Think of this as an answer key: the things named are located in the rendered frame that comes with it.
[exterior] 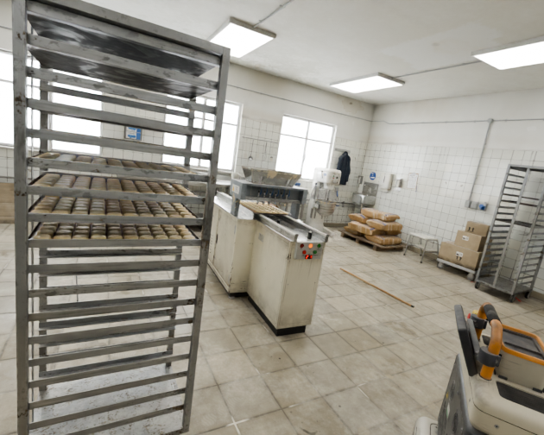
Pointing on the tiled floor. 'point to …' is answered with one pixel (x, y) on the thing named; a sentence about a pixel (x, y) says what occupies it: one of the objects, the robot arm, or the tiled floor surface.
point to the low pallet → (371, 242)
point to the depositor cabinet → (230, 249)
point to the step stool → (425, 244)
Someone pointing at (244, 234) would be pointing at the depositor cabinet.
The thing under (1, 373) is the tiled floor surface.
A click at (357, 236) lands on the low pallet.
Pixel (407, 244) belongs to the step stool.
